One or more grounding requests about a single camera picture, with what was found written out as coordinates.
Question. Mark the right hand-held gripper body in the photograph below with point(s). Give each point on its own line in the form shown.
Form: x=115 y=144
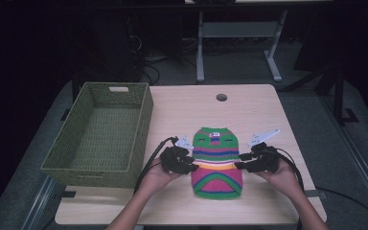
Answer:
x=265 y=159

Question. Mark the grey metal desk frame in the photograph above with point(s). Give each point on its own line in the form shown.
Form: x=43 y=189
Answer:
x=236 y=30

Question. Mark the green woven basket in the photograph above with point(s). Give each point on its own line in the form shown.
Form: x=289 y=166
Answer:
x=105 y=134

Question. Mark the dark equipment cabinet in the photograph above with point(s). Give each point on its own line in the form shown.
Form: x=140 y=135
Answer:
x=108 y=57

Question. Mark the person's right hand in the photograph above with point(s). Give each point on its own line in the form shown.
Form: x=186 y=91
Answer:
x=284 y=180

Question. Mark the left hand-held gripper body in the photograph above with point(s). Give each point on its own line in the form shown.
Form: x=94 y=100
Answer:
x=172 y=159

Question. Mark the multicolour striped knit sweater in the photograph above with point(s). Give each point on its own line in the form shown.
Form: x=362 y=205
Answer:
x=217 y=166

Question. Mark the grey table bracket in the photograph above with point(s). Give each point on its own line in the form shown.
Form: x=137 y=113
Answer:
x=317 y=194

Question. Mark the person's left hand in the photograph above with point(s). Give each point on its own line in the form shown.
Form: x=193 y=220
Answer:
x=156 y=182

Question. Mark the black metal stand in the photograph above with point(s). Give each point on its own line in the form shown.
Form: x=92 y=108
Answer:
x=338 y=96

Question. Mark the metal floor rail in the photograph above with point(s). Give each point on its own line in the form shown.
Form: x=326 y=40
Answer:
x=38 y=204
x=357 y=153

